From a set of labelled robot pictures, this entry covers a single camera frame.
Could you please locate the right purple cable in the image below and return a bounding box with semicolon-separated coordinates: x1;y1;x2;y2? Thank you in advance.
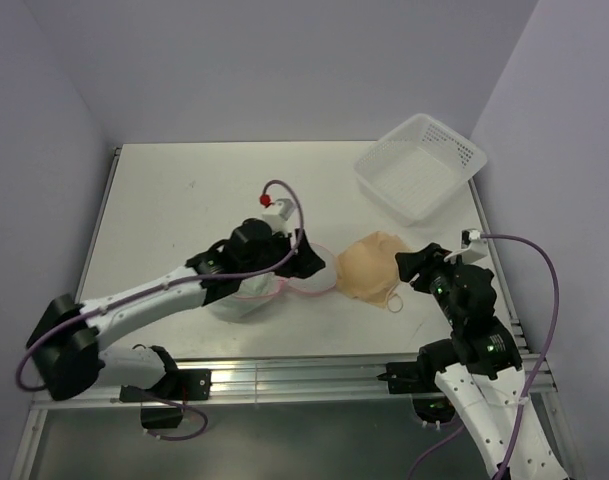
406;232;561;480

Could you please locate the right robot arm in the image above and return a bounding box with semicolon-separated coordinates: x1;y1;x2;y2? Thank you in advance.
395;243;569;479

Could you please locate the purple cable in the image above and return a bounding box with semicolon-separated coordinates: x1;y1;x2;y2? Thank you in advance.
406;232;561;480
16;179;305;392

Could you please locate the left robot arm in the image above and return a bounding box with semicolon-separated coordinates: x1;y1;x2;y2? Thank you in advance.
23;219;326;401

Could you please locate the mint green bra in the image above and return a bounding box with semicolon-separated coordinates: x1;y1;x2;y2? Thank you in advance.
207;274;282;323

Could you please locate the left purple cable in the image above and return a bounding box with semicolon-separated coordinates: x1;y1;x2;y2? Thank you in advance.
16;179;305;392

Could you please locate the white plastic basket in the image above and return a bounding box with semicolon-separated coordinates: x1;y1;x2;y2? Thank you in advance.
353;113;487;226

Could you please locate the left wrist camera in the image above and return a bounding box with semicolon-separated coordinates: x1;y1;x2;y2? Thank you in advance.
260;194;296;235

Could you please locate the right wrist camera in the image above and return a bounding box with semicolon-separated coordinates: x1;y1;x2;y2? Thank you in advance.
444;229;488;264

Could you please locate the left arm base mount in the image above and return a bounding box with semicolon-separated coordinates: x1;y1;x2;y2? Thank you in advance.
119;369;211;441

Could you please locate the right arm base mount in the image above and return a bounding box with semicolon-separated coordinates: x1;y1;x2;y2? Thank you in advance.
377;362;456;430

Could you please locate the aluminium table frame rail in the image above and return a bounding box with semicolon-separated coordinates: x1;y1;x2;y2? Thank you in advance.
30;354;557;410

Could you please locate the white mesh laundry bag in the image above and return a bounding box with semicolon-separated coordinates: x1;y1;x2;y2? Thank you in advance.
268;244;337;304

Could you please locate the beige bra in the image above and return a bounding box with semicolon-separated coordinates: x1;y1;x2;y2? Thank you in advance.
335;231;412;313

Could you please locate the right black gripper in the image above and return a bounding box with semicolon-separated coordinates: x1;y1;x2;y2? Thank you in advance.
393;240;466;325

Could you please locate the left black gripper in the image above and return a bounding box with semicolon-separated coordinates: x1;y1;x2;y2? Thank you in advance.
240;226;324;278

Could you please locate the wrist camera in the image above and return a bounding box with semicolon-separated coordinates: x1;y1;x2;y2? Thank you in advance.
444;229;488;264
260;194;296;235

